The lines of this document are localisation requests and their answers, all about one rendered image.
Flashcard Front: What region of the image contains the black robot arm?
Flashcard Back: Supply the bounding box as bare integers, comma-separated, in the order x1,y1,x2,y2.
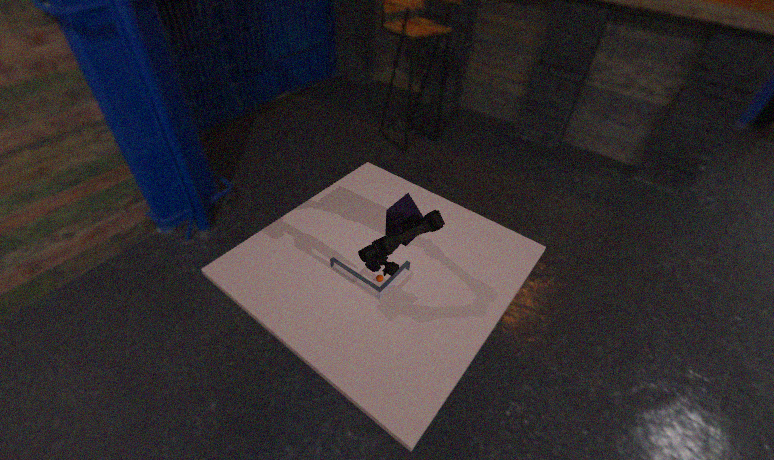
358,210,445,272

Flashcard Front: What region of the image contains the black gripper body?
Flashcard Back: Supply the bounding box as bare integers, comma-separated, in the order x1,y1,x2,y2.
380,256,399,276

